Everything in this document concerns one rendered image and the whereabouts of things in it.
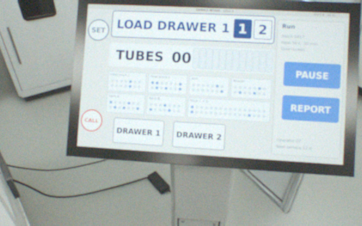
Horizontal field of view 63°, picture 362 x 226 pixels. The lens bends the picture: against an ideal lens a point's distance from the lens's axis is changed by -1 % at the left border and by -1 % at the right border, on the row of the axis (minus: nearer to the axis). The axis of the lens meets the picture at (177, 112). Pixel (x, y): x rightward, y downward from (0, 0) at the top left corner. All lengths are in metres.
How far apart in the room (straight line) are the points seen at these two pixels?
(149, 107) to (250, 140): 0.19
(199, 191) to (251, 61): 0.37
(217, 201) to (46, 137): 1.59
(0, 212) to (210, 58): 0.66
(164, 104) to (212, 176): 0.26
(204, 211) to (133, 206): 0.87
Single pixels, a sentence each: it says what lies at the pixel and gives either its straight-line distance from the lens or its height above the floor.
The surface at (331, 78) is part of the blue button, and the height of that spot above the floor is 1.09.
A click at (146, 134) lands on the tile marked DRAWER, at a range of 0.55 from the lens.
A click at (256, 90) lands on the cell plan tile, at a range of 0.55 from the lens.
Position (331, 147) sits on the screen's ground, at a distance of 0.59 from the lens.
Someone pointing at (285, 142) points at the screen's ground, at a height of 1.00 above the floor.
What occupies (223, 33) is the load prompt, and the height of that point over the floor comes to 1.15.
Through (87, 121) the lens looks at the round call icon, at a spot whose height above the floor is 1.01.
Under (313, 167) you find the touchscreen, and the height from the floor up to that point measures 0.97.
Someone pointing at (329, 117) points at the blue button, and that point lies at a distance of 0.58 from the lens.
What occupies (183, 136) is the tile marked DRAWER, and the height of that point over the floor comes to 1.00.
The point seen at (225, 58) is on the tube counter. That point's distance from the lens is 0.55.
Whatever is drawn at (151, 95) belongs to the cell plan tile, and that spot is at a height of 1.06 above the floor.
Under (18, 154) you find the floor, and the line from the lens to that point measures 2.15.
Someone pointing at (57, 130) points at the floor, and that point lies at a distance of 2.23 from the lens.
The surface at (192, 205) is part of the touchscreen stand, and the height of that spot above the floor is 0.69.
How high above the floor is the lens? 1.36
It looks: 38 degrees down
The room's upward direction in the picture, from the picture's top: straight up
